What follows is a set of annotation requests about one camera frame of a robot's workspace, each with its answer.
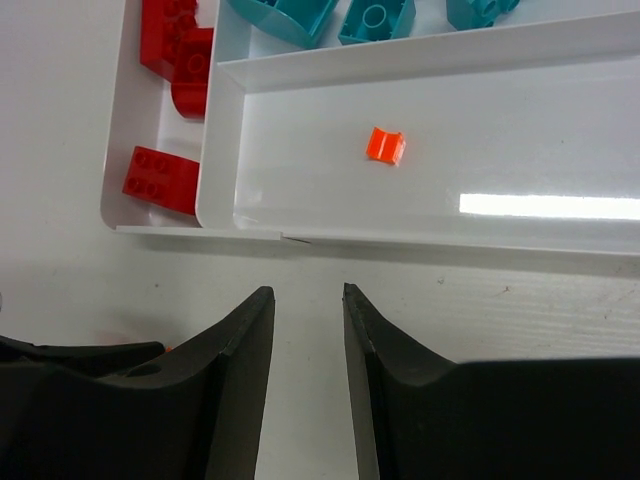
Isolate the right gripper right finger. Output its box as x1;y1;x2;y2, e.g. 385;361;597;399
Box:
343;284;639;479

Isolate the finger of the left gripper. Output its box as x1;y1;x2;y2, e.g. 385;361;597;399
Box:
1;336;165;373

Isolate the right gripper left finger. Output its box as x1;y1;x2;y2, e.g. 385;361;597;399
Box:
1;286;275;479

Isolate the red flower lego brick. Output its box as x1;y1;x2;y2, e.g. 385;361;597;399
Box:
122;146;200;215

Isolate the tiny orange lego piece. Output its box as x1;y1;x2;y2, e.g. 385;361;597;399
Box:
365;127;406;166

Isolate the red arch lego brick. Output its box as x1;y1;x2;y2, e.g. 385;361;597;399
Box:
171;28;214;120

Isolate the red slope lego brick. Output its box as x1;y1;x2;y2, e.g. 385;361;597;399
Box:
139;0;198;81

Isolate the teal rounded lego brick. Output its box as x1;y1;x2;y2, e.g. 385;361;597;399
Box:
229;0;338;49

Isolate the small teal lego brick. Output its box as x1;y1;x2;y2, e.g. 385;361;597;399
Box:
338;0;416;45

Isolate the teal stepped lego brick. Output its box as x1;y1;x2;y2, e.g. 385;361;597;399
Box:
446;0;520;31

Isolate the white compartment tray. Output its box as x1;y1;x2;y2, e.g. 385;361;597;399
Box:
100;1;639;255

